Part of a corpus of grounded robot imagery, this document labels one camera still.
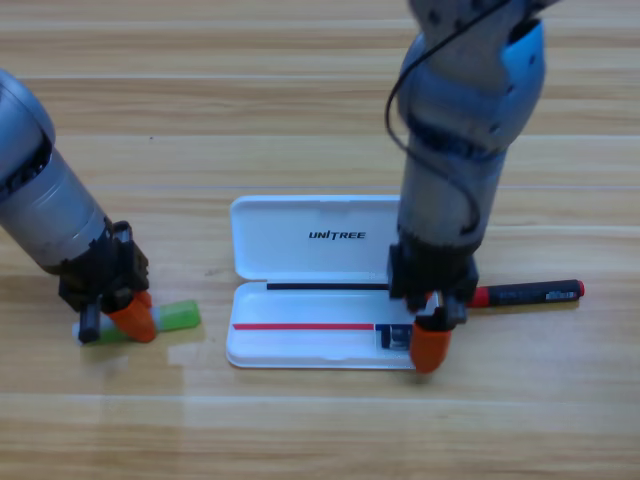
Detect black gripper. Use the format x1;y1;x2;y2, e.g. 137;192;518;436
388;242;480;375
58;220;158;345

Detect blue and black eraser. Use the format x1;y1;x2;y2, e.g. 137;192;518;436
374;323;416;351

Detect green highlighter pen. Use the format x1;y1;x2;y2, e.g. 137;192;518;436
72;299;202;346

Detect red and black marker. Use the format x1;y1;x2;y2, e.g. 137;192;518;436
467;279;586;310

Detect white Unitree pencil case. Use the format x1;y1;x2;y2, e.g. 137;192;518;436
225;194;446;371

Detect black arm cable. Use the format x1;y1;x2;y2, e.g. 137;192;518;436
384;0;482;236

